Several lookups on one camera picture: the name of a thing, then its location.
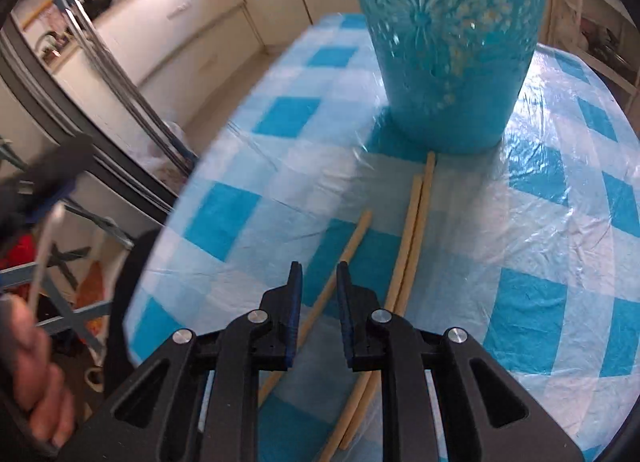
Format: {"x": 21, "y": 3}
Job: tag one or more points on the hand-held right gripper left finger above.
{"x": 294, "y": 302}

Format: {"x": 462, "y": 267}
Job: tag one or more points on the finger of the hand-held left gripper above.
{"x": 50, "y": 199}

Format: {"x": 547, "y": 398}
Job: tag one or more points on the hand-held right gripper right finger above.
{"x": 342, "y": 302}

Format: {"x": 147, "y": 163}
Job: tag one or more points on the plain wooden chopstick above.
{"x": 426, "y": 192}
{"x": 42, "y": 257}
{"x": 345, "y": 252}
{"x": 414, "y": 212}

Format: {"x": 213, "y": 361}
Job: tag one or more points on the blue perforated plastic basket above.
{"x": 440, "y": 42}

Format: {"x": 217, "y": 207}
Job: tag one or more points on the person's left hand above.
{"x": 35, "y": 372}

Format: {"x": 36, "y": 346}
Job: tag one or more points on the blue white checked tablecloth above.
{"x": 550, "y": 252}

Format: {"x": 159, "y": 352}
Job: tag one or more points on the white drawer cabinet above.
{"x": 200, "y": 12}

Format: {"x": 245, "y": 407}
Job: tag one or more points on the white folding stool blue frame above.
{"x": 75, "y": 313}

